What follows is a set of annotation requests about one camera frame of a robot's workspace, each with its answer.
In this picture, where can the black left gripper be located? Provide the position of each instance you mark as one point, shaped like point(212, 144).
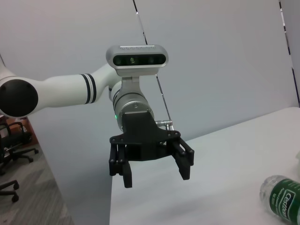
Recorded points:
point(140, 136)

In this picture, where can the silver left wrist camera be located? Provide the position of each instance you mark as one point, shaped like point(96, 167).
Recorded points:
point(138, 59)

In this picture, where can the clear green-label water bottle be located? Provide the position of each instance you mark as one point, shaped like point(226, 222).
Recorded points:
point(286, 199)

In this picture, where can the black office chair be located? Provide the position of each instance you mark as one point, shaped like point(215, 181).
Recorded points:
point(14, 138)
point(11, 187)

